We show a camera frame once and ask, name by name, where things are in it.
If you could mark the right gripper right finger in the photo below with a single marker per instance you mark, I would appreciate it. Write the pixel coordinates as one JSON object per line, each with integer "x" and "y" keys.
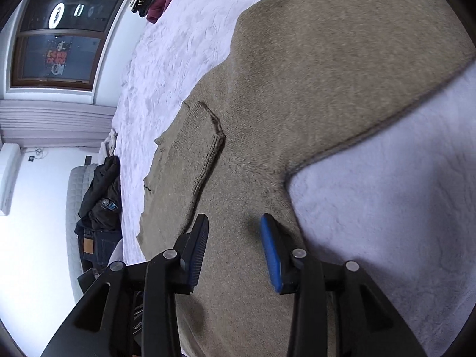
{"x": 284, "y": 260}

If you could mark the grey pleated curtain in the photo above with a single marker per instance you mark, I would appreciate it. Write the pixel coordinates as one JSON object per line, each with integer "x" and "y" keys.
{"x": 54, "y": 124}

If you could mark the dark framed window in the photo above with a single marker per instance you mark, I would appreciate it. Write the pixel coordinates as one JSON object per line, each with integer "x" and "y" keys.
{"x": 58, "y": 43}

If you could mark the white air conditioner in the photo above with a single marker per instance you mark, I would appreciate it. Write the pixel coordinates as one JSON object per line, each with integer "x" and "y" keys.
{"x": 10, "y": 163}

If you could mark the lavender fluffy bed blanket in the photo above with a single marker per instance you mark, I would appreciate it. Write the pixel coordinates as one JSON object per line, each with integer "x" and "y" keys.
{"x": 400, "y": 202}

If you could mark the olive brown knit sweater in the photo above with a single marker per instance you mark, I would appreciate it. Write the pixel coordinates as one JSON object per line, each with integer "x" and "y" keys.
{"x": 304, "y": 79}

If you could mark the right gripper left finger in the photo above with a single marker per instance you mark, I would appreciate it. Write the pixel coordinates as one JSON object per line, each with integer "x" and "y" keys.
{"x": 193, "y": 252}

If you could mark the dark blue jeans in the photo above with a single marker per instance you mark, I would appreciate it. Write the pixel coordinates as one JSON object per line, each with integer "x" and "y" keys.
{"x": 95, "y": 245}

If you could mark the black jacket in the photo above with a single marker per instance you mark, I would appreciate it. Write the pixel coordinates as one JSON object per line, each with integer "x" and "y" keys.
{"x": 102, "y": 204}

